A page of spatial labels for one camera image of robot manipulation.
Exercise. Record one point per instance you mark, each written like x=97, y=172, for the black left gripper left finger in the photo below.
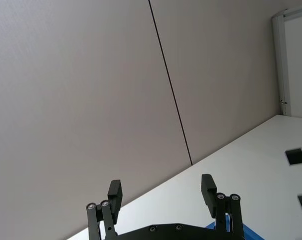
x=115, y=200

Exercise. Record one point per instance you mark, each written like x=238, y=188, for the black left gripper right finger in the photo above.
x=208, y=197

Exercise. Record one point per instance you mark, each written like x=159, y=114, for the white table cloth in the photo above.
x=253, y=155

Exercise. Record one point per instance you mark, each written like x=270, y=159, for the blue plastic piece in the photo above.
x=246, y=232

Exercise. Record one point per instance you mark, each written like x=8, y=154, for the white panel frame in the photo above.
x=281, y=62

